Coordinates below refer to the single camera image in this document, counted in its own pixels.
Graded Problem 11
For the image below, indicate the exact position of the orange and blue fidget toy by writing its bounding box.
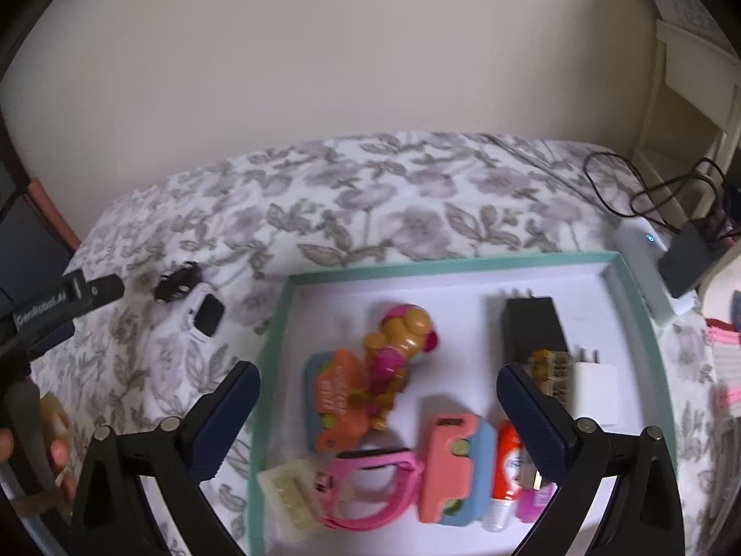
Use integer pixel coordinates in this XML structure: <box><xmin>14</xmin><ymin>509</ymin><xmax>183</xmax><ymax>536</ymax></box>
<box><xmin>304</xmin><ymin>347</ymin><xmax>377</xmax><ymax>453</ymax></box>

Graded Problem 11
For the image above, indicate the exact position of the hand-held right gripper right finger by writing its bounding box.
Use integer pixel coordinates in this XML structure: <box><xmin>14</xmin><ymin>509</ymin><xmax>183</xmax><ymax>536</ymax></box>
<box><xmin>496</xmin><ymin>362</ymin><xmax>687</xmax><ymax>556</ymax></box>

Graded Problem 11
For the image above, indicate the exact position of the floral printed blanket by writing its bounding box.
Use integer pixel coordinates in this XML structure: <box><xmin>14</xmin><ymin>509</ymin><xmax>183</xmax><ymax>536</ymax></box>
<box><xmin>29</xmin><ymin>132</ymin><xmax>724</xmax><ymax>556</ymax></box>

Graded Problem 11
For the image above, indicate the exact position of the orange and pink doll toy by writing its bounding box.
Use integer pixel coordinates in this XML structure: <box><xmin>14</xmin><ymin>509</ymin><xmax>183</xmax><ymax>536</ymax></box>
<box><xmin>362</xmin><ymin>303</ymin><xmax>441</xmax><ymax>432</ymax></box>

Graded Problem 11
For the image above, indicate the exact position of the white smartwatch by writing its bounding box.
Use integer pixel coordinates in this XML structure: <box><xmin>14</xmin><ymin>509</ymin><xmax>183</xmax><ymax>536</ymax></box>
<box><xmin>182</xmin><ymin>284</ymin><xmax>226</xmax><ymax>340</ymax></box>

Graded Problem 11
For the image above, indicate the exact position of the white pink-trimmed knitted cloth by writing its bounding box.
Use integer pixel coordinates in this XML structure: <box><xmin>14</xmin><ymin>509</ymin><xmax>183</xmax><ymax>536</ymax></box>
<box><xmin>703</xmin><ymin>316</ymin><xmax>741</xmax><ymax>418</ymax></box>

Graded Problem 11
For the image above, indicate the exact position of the pink watch band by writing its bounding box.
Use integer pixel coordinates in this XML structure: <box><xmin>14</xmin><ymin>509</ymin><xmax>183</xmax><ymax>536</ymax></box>
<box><xmin>313</xmin><ymin>447</ymin><xmax>421</xmax><ymax>532</ymax></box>

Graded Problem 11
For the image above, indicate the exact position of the gold harmonica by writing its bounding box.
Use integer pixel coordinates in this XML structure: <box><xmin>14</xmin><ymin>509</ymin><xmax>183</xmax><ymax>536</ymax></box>
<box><xmin>527</xmin><ymin>348</ymin><xmax>574</xmax><ymax>406</ymax></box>

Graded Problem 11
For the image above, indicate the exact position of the cream curved table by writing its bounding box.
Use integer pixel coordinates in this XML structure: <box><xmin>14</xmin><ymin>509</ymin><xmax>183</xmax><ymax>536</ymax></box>
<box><xmin>697</xmin><ymin>249</ymin><xmax>741</xmax><ymax>325</ymax></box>

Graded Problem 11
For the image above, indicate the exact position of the person's left hand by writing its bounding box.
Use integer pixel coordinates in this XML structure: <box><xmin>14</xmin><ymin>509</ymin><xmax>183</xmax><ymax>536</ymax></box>
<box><xmin>0</xmin><ymin>395</ymin><xmax>79</xmax><ymax>499</ymax></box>

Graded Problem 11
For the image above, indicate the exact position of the black toy car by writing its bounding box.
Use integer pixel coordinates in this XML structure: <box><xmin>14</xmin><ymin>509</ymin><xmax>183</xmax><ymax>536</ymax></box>
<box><xmin>153</xmin><ymin>262</ymin><xmax>202</xmax><ymax>305</ymax></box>

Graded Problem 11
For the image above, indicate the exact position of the cream wooden shelf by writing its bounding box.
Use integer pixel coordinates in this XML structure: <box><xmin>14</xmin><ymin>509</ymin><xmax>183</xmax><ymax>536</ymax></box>
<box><xmin>628</xmin><ymin>17</ymin><xmax>741</xmax><ymax>227</ymax></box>

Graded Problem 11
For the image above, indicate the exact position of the black power adapter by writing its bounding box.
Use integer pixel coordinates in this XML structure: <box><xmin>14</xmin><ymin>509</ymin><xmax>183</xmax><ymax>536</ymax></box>
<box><xmin>499</xmin><ymin>286</ymin><xmax>571</xmax><ymax>366</ymax></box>

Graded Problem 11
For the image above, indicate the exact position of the white charger plug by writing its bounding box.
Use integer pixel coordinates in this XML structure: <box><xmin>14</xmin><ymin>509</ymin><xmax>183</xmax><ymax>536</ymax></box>
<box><xmin>570</xmin><ymin>346</ymin><xmax>622</xmax><ymax>426</ymax></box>

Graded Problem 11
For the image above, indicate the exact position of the orange and white glue stick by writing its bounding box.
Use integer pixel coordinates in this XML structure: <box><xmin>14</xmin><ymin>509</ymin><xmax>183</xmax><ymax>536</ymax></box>
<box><xmin>482</xmin><ymin>420</ymin><xmax>530</xmax><ymax>534</ymax></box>

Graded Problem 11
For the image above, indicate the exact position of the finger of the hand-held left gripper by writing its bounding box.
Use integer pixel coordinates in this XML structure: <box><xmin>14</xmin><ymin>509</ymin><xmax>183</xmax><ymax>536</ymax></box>
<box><xmin>77</xmin><ymin>275</ymin><xmax>126</xmax><ymax>310</ymax></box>

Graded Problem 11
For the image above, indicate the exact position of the purple tube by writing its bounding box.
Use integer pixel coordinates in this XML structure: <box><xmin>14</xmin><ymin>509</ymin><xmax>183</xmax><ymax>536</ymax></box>
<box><xmin>515</xmin><ymin>469</ymin><xmax>557</xmax><ymax>525</ymax></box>

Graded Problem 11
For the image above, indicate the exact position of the cream hair claw clip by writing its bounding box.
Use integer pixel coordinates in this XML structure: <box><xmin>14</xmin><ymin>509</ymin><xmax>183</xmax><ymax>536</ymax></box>
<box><xmin>256</xmin><ymin>457</ymin><xmax>325</xmax><ymax>542</ymax></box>

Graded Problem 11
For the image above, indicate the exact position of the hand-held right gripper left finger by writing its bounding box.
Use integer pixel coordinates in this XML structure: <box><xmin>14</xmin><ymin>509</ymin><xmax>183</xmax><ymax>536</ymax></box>
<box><xmin>68</xmin><ymin>360</ymin><xmax>263</xmax><ymax>556</ymax></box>

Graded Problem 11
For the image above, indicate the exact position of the teal tray with white inside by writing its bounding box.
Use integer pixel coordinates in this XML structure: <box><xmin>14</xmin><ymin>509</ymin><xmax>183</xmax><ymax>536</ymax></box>
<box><xmin>246</xmin><ymin>250</ymin><xmax>678</xmax><ymax>556</ymax></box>

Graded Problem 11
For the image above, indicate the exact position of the black box device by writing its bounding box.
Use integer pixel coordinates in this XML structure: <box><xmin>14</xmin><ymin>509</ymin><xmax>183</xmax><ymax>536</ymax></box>
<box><xmin>660</xmin><ymin>221</ymin><xmax>724</xmax><ymax>299</ymax></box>

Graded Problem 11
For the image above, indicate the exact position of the dark cabinet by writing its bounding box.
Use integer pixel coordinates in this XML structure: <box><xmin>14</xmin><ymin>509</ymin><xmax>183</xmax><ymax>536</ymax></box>
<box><xmin>0</xmin><ymin>156</ymin><xmax>82</xmax><ymax>302</ymax></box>

